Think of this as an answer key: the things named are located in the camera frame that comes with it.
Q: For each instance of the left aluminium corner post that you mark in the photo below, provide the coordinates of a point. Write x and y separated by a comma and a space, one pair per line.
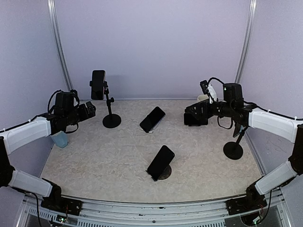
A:
58, 43

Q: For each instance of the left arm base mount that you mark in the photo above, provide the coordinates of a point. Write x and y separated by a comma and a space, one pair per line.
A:
65, 205

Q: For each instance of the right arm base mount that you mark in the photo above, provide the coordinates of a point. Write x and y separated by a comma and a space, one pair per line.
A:
242, 205

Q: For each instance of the black phone from tall stand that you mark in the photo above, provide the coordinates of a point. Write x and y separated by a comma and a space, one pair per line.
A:
97, 84

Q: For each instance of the black tall stand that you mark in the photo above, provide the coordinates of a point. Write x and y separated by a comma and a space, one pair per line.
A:
111, 120
233, 150

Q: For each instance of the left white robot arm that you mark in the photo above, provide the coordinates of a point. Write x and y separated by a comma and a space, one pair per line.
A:
66, 111

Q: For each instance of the silver folding phone stand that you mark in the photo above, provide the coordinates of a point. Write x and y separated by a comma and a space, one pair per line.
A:
156, 125

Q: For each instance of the aluminium corner post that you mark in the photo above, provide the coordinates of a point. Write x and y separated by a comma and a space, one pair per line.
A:
246, 42
58, 43

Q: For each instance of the phone on right tall stand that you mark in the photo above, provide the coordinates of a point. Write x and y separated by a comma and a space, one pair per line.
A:
237, 130

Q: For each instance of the aluminium front rail frame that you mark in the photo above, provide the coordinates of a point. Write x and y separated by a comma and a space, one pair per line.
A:
211, 213

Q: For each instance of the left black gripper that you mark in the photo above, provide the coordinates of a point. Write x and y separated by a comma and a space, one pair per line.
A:
86, 115

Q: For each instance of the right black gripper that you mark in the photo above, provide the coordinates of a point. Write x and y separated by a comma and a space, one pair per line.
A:
205, 104

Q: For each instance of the white cup back right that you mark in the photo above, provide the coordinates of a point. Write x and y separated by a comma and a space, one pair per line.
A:
203, 98

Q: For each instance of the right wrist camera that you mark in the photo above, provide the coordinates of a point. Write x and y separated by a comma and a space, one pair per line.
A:
208, 89

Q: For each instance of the light blue cup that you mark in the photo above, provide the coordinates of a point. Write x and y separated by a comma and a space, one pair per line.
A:
60, 139

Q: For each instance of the black round base phone stand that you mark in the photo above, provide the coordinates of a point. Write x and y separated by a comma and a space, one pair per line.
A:
159, 173

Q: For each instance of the black phone landscape back right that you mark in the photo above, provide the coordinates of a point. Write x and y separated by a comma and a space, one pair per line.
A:
190, 120

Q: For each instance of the right aluminium corner post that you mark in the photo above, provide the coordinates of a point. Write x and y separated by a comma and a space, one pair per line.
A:
246, 42

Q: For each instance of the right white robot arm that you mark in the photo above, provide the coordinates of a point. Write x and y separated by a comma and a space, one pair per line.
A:
246, 115

